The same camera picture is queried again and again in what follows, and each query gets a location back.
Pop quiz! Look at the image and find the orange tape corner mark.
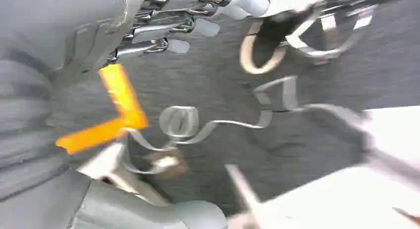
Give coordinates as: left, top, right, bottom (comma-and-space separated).
55, 63, 150, 156

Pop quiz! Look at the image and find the ribbed grey left arm sleeve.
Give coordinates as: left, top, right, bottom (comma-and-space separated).
0, 57, 72, 203

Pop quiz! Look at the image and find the folded metal bracket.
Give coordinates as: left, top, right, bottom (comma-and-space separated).
254, 75, 300, 112

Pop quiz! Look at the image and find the wavy bent metal strip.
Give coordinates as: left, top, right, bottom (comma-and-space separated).
127, 109, 273, 153

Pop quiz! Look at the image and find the small brown metal block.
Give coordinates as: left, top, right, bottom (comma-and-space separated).
144, 150, 190, 181

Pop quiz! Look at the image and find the white tray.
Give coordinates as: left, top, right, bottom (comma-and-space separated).
225, 105, 420, 229

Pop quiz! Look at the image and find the beige ring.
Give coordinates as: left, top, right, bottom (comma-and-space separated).
239, 21, 288, 75

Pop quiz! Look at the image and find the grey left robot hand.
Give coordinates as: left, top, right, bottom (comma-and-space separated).
0, 0, 270, 229

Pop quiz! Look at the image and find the coiled metal ring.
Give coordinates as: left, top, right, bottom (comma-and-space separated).
158, 106, 200, 140

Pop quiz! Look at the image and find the pale angled metal bracket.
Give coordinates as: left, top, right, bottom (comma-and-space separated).
76, 141, 172, 207

